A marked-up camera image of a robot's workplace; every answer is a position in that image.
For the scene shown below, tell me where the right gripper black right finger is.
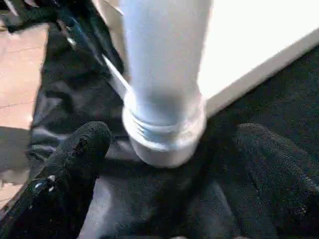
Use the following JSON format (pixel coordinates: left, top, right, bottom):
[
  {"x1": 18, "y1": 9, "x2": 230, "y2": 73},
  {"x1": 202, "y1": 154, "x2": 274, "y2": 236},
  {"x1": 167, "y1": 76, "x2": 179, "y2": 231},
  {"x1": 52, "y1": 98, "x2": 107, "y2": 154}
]
[{"x1": 233, "y1": 122, "x2": 319, "y2": 239}]

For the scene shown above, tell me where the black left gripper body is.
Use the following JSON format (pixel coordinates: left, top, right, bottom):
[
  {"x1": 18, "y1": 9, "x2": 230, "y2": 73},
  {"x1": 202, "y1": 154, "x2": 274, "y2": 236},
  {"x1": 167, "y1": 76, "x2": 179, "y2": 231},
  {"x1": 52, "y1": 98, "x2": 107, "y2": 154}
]
[{"x1": 53, "y1": 0, "x2": 105, "y2": 54}]

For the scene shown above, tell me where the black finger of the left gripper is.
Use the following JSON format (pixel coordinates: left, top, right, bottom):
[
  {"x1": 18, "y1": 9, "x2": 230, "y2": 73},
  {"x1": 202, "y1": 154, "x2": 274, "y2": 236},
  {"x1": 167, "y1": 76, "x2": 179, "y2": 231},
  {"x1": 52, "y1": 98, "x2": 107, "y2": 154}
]
[{"x1": 79, "y1": 9, "x2": 126, "y2": 74}]

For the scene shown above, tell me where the white plastic table leg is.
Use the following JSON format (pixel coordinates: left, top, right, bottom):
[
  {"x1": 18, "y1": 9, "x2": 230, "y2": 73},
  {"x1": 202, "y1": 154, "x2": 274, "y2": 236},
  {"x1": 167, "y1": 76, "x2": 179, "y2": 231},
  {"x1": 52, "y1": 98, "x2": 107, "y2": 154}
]
[{"x1": 119, "y1": 0, "x2": 215, "y2": 140}]

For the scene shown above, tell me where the white plastic table top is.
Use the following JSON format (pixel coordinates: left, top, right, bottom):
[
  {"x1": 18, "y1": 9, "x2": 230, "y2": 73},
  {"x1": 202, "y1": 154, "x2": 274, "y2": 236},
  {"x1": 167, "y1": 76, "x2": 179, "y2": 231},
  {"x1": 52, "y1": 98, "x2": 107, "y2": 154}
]
[{"x1": 96, "y1": 0, "x2": 319, "y2": 168}]

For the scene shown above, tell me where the black mat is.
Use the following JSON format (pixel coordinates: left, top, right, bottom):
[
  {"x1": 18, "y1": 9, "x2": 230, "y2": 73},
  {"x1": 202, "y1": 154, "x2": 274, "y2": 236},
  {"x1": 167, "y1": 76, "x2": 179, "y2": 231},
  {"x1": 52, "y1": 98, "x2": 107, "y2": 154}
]
[{"x1": 24, "y1": 14, "x2": 319, "y2": 239}]

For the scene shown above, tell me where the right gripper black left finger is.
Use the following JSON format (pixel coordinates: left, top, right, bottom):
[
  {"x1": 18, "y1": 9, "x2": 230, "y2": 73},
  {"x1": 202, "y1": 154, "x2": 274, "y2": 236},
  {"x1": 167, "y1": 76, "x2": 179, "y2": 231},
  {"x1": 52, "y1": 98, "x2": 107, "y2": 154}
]
[{"x1": 0, "y1": 120, "x2": 115, "y2": 239}]

